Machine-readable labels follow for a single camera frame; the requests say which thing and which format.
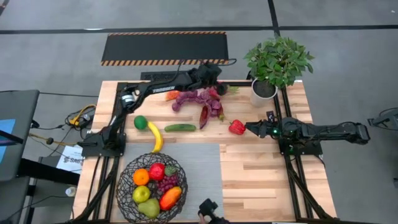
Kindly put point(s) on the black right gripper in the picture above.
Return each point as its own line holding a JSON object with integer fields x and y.
{"x": 269, "y": 129}

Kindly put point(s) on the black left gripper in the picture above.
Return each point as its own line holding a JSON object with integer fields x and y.
{"x": 205, "y": 76}

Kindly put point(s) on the red bell pepper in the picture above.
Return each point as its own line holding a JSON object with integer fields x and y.
{"x": 237, "y": 127}

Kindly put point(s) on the purple onion braid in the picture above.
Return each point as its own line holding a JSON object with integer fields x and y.
{"x": 189, "y": 98}

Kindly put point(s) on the watermelon slice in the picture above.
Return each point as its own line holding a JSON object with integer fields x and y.
{"x": 172, "y": 95}

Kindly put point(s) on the green cucumber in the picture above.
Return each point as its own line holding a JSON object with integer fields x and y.
{"x": 180, "y": 127}

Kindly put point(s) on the yellow banana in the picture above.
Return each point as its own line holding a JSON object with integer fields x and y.
{"x": 157, "y": 138}

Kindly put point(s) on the green lime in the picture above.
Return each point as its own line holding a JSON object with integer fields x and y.
{"x": 140, "y": 122}

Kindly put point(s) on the red apple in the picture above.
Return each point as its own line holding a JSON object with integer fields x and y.
{"x": 157, "y": 171}

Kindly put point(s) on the red grape bunch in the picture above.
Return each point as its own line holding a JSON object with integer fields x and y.
{"x": 166, "y": 183}

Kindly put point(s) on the orange red mango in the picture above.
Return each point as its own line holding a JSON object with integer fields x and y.
{"x": 170, "y": 198}

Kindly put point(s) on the orange fruit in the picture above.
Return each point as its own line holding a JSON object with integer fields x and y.
{"x": 141, "y": 177}

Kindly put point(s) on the yellow-green apple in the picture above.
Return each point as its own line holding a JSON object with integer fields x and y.
{"x": 141, "y": 194}

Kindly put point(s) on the green pear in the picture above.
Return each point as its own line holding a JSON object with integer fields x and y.
{"x": 150, "y": 208}

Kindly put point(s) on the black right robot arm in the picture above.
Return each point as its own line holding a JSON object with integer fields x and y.
{"x": 326, "y": 130}

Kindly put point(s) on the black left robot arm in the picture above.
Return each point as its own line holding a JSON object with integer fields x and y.
{"x": 161, "y": 88}

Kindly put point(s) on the white plant pot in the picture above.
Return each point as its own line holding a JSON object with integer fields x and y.
{"x": 256, "y": 99}

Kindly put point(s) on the green leafy potted plant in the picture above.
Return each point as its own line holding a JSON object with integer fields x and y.
{"x": 278, "y": 62}

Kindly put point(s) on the grey woven placemat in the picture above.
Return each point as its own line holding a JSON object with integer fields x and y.
{"x": 202, "y": 168}

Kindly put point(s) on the black hazard-striped floor mat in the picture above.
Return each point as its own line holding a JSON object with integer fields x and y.
{"x": 164, "y": 48}

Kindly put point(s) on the white printed paper sheet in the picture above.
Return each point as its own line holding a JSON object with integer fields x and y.
{"x": 71, "y": 160}

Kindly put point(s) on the clear plastic bottle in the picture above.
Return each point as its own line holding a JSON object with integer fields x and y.
{"x": 71, "y": 191}

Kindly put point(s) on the grey side table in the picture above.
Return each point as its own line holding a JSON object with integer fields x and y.
{"x": 21, "y": 109}

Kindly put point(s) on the blue screen tablet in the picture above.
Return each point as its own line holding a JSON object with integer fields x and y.
{"x": 6, "y": 127}

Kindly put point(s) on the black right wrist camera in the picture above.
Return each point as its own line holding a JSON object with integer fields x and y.
{"x": 270, "y": 116}

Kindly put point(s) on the black table-level camera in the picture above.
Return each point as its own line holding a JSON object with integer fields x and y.
{"x": 207, "y": 207}

